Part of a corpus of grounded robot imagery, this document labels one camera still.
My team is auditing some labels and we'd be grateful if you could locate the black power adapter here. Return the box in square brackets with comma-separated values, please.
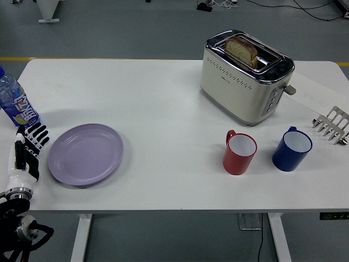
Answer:
[196, 2, 213, 13]

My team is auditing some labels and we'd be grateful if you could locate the white paper sheet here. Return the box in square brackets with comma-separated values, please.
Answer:
[285, 71, 349, 117]

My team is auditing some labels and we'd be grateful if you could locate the red mug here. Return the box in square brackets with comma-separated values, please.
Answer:
[222, 129, 258, 176]

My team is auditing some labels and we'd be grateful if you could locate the blue labelled drink bottle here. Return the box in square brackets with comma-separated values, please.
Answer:
[0, 65, 41, 129]

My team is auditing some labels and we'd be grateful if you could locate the grey floor socket plate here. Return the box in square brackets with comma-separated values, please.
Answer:
[238, 213, 262, 231]

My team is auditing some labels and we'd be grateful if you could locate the white table leg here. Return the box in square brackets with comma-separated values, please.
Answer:
[70, 213, 93, 262]
[267, 213, 293, 262]

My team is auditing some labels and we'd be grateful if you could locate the bread slice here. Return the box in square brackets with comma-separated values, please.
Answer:
[224, 37, 259, 69]

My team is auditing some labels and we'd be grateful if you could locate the silver toast rack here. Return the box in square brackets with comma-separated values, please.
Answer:
[311, 105, 349, 146]

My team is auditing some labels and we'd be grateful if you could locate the white stand base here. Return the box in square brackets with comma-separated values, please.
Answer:
[35, 0, 62, 23]

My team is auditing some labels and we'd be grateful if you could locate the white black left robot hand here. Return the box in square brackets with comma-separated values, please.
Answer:
[5, 122, 51, 190]

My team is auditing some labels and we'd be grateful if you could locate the purple plate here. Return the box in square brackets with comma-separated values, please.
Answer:
[47, 123, 125, 187]

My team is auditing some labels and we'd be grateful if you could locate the cream chrome toaster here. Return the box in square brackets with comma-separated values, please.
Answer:
[200, 29, 297, 127]

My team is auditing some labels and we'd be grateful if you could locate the black floor cable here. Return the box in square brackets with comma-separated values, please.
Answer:
[257, 213, 264, 262]

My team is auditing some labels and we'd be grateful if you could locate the blue mug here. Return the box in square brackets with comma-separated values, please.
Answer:
[272, 126, 314, 172]

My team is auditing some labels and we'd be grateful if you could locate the black table control panel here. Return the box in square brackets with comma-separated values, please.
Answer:
[319, 212, 349, 220]

